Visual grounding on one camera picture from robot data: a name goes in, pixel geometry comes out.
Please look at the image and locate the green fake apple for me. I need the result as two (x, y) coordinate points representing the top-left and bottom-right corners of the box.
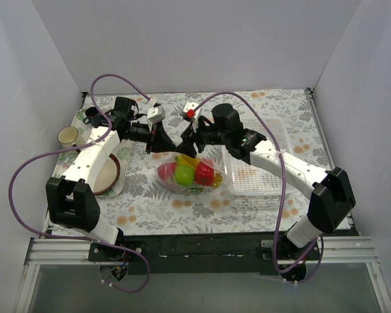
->
(174, 165), (195, 187)

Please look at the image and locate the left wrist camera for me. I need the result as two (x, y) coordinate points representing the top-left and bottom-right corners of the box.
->
(147, 105), (166, 125)

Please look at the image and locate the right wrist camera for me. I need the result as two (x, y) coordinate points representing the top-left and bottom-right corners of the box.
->
(182, 102), (201, 127)

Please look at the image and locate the clear zip top bag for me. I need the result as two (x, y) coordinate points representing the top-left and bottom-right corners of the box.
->
(155, 153), (231, 194)

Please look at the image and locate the red fake bell pepper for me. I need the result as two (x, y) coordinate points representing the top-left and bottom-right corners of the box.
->
(194, 162), (214, 186)

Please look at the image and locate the yellow fake banana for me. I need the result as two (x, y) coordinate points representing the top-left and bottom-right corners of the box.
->
(175, 154), (199, 170)

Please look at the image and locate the red rimmed cream plate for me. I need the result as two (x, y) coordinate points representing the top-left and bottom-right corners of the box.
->
(93, 154), (121, 196)

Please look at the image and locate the purple cable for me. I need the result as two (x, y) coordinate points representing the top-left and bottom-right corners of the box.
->
(195, 91), (325, 284)
(8, 74), (156, 293)

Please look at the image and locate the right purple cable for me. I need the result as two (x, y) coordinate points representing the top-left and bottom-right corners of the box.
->
(195, 91), (325, 284)

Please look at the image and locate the amber fake food piece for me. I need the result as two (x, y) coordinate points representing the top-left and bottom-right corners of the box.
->
(211, 173), (223, 189)

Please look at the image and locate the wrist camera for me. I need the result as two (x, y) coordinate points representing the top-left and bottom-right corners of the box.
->
(182, 102), (201, 127)
(147, 105), (166, 125)

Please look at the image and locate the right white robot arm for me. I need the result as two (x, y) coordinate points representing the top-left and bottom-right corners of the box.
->
(177, 102), (356, 259)

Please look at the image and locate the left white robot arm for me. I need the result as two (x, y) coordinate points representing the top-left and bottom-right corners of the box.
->
(46, 97), (176, 261)

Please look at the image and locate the aluminium frame rail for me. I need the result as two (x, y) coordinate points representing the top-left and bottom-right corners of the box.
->
(13, 237), (95, 313)

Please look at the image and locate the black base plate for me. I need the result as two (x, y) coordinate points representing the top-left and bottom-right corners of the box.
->
(88, 231), (323, 275)

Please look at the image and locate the pink fake fruit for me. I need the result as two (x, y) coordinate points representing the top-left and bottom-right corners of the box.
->
(157, 162), (177, 181)

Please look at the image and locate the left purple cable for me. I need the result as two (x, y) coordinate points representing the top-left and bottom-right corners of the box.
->
(8, 74), (156, 293)

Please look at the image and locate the white plastic basket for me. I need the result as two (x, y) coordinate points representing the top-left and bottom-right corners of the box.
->
(220, 116), (295, 197)

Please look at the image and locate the leaf pattern white tray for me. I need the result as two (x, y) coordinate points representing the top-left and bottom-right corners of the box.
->
(53, 110), (132, 197)

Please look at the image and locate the dark blue mug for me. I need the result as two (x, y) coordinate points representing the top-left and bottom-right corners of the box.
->
(83, 107), (109, 128)

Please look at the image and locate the cream mug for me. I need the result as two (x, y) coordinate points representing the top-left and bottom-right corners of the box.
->
(57, 126), (86, 149)

